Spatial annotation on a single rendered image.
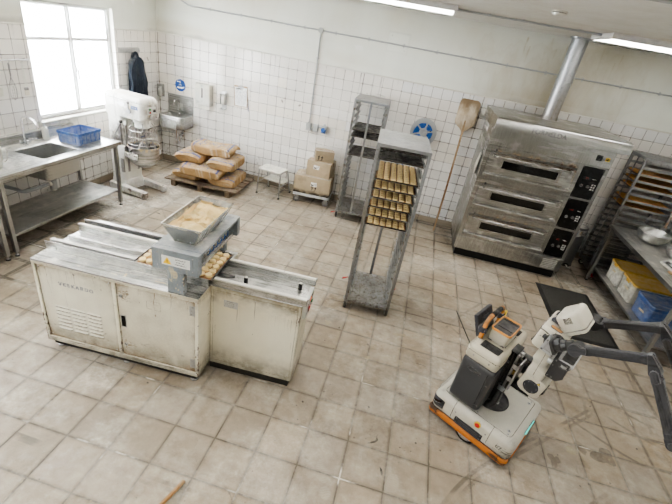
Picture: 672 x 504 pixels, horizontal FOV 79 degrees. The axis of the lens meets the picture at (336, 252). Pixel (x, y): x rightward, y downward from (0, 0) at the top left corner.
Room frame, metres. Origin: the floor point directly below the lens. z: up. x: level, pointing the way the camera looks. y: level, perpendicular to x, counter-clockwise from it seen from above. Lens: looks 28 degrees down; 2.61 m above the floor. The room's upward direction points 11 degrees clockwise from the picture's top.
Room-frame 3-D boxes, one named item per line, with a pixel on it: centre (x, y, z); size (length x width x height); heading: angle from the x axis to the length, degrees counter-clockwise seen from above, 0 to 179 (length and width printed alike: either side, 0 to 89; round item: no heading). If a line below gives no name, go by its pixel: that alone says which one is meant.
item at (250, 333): (2.55, 0.50, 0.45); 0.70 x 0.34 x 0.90; 85
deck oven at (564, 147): (5.69, -2.47, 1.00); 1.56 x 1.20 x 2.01; 82
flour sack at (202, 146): (6.37, 2.23, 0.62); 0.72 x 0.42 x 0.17; 88
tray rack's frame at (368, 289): (3.85, -0.44, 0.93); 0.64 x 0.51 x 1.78; 177
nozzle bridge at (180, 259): (2.59, 1.01, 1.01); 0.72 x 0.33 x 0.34; 175
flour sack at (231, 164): (6.31, 2.01, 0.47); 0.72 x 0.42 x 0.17; 177
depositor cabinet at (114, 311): (2.63, 1.48, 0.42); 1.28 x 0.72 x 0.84; 85
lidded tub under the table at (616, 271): (5.01, -3.97, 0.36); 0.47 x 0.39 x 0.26; 80
